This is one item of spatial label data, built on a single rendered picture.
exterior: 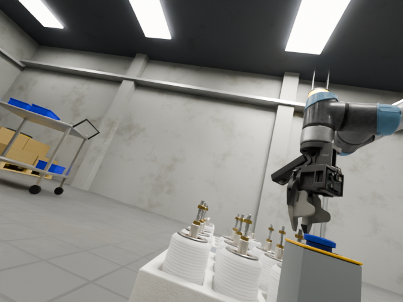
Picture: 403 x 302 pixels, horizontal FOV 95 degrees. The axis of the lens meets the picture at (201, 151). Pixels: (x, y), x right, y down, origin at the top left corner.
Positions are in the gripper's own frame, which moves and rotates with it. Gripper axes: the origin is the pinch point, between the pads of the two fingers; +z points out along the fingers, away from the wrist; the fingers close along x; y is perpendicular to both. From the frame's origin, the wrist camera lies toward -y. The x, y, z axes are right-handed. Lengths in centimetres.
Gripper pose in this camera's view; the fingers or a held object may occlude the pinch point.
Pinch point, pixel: (298, 226)
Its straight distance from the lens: 52.2
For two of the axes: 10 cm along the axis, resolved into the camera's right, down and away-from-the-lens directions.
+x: 8.5, 3.8, 3.6
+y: 4.4, -1.4, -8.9
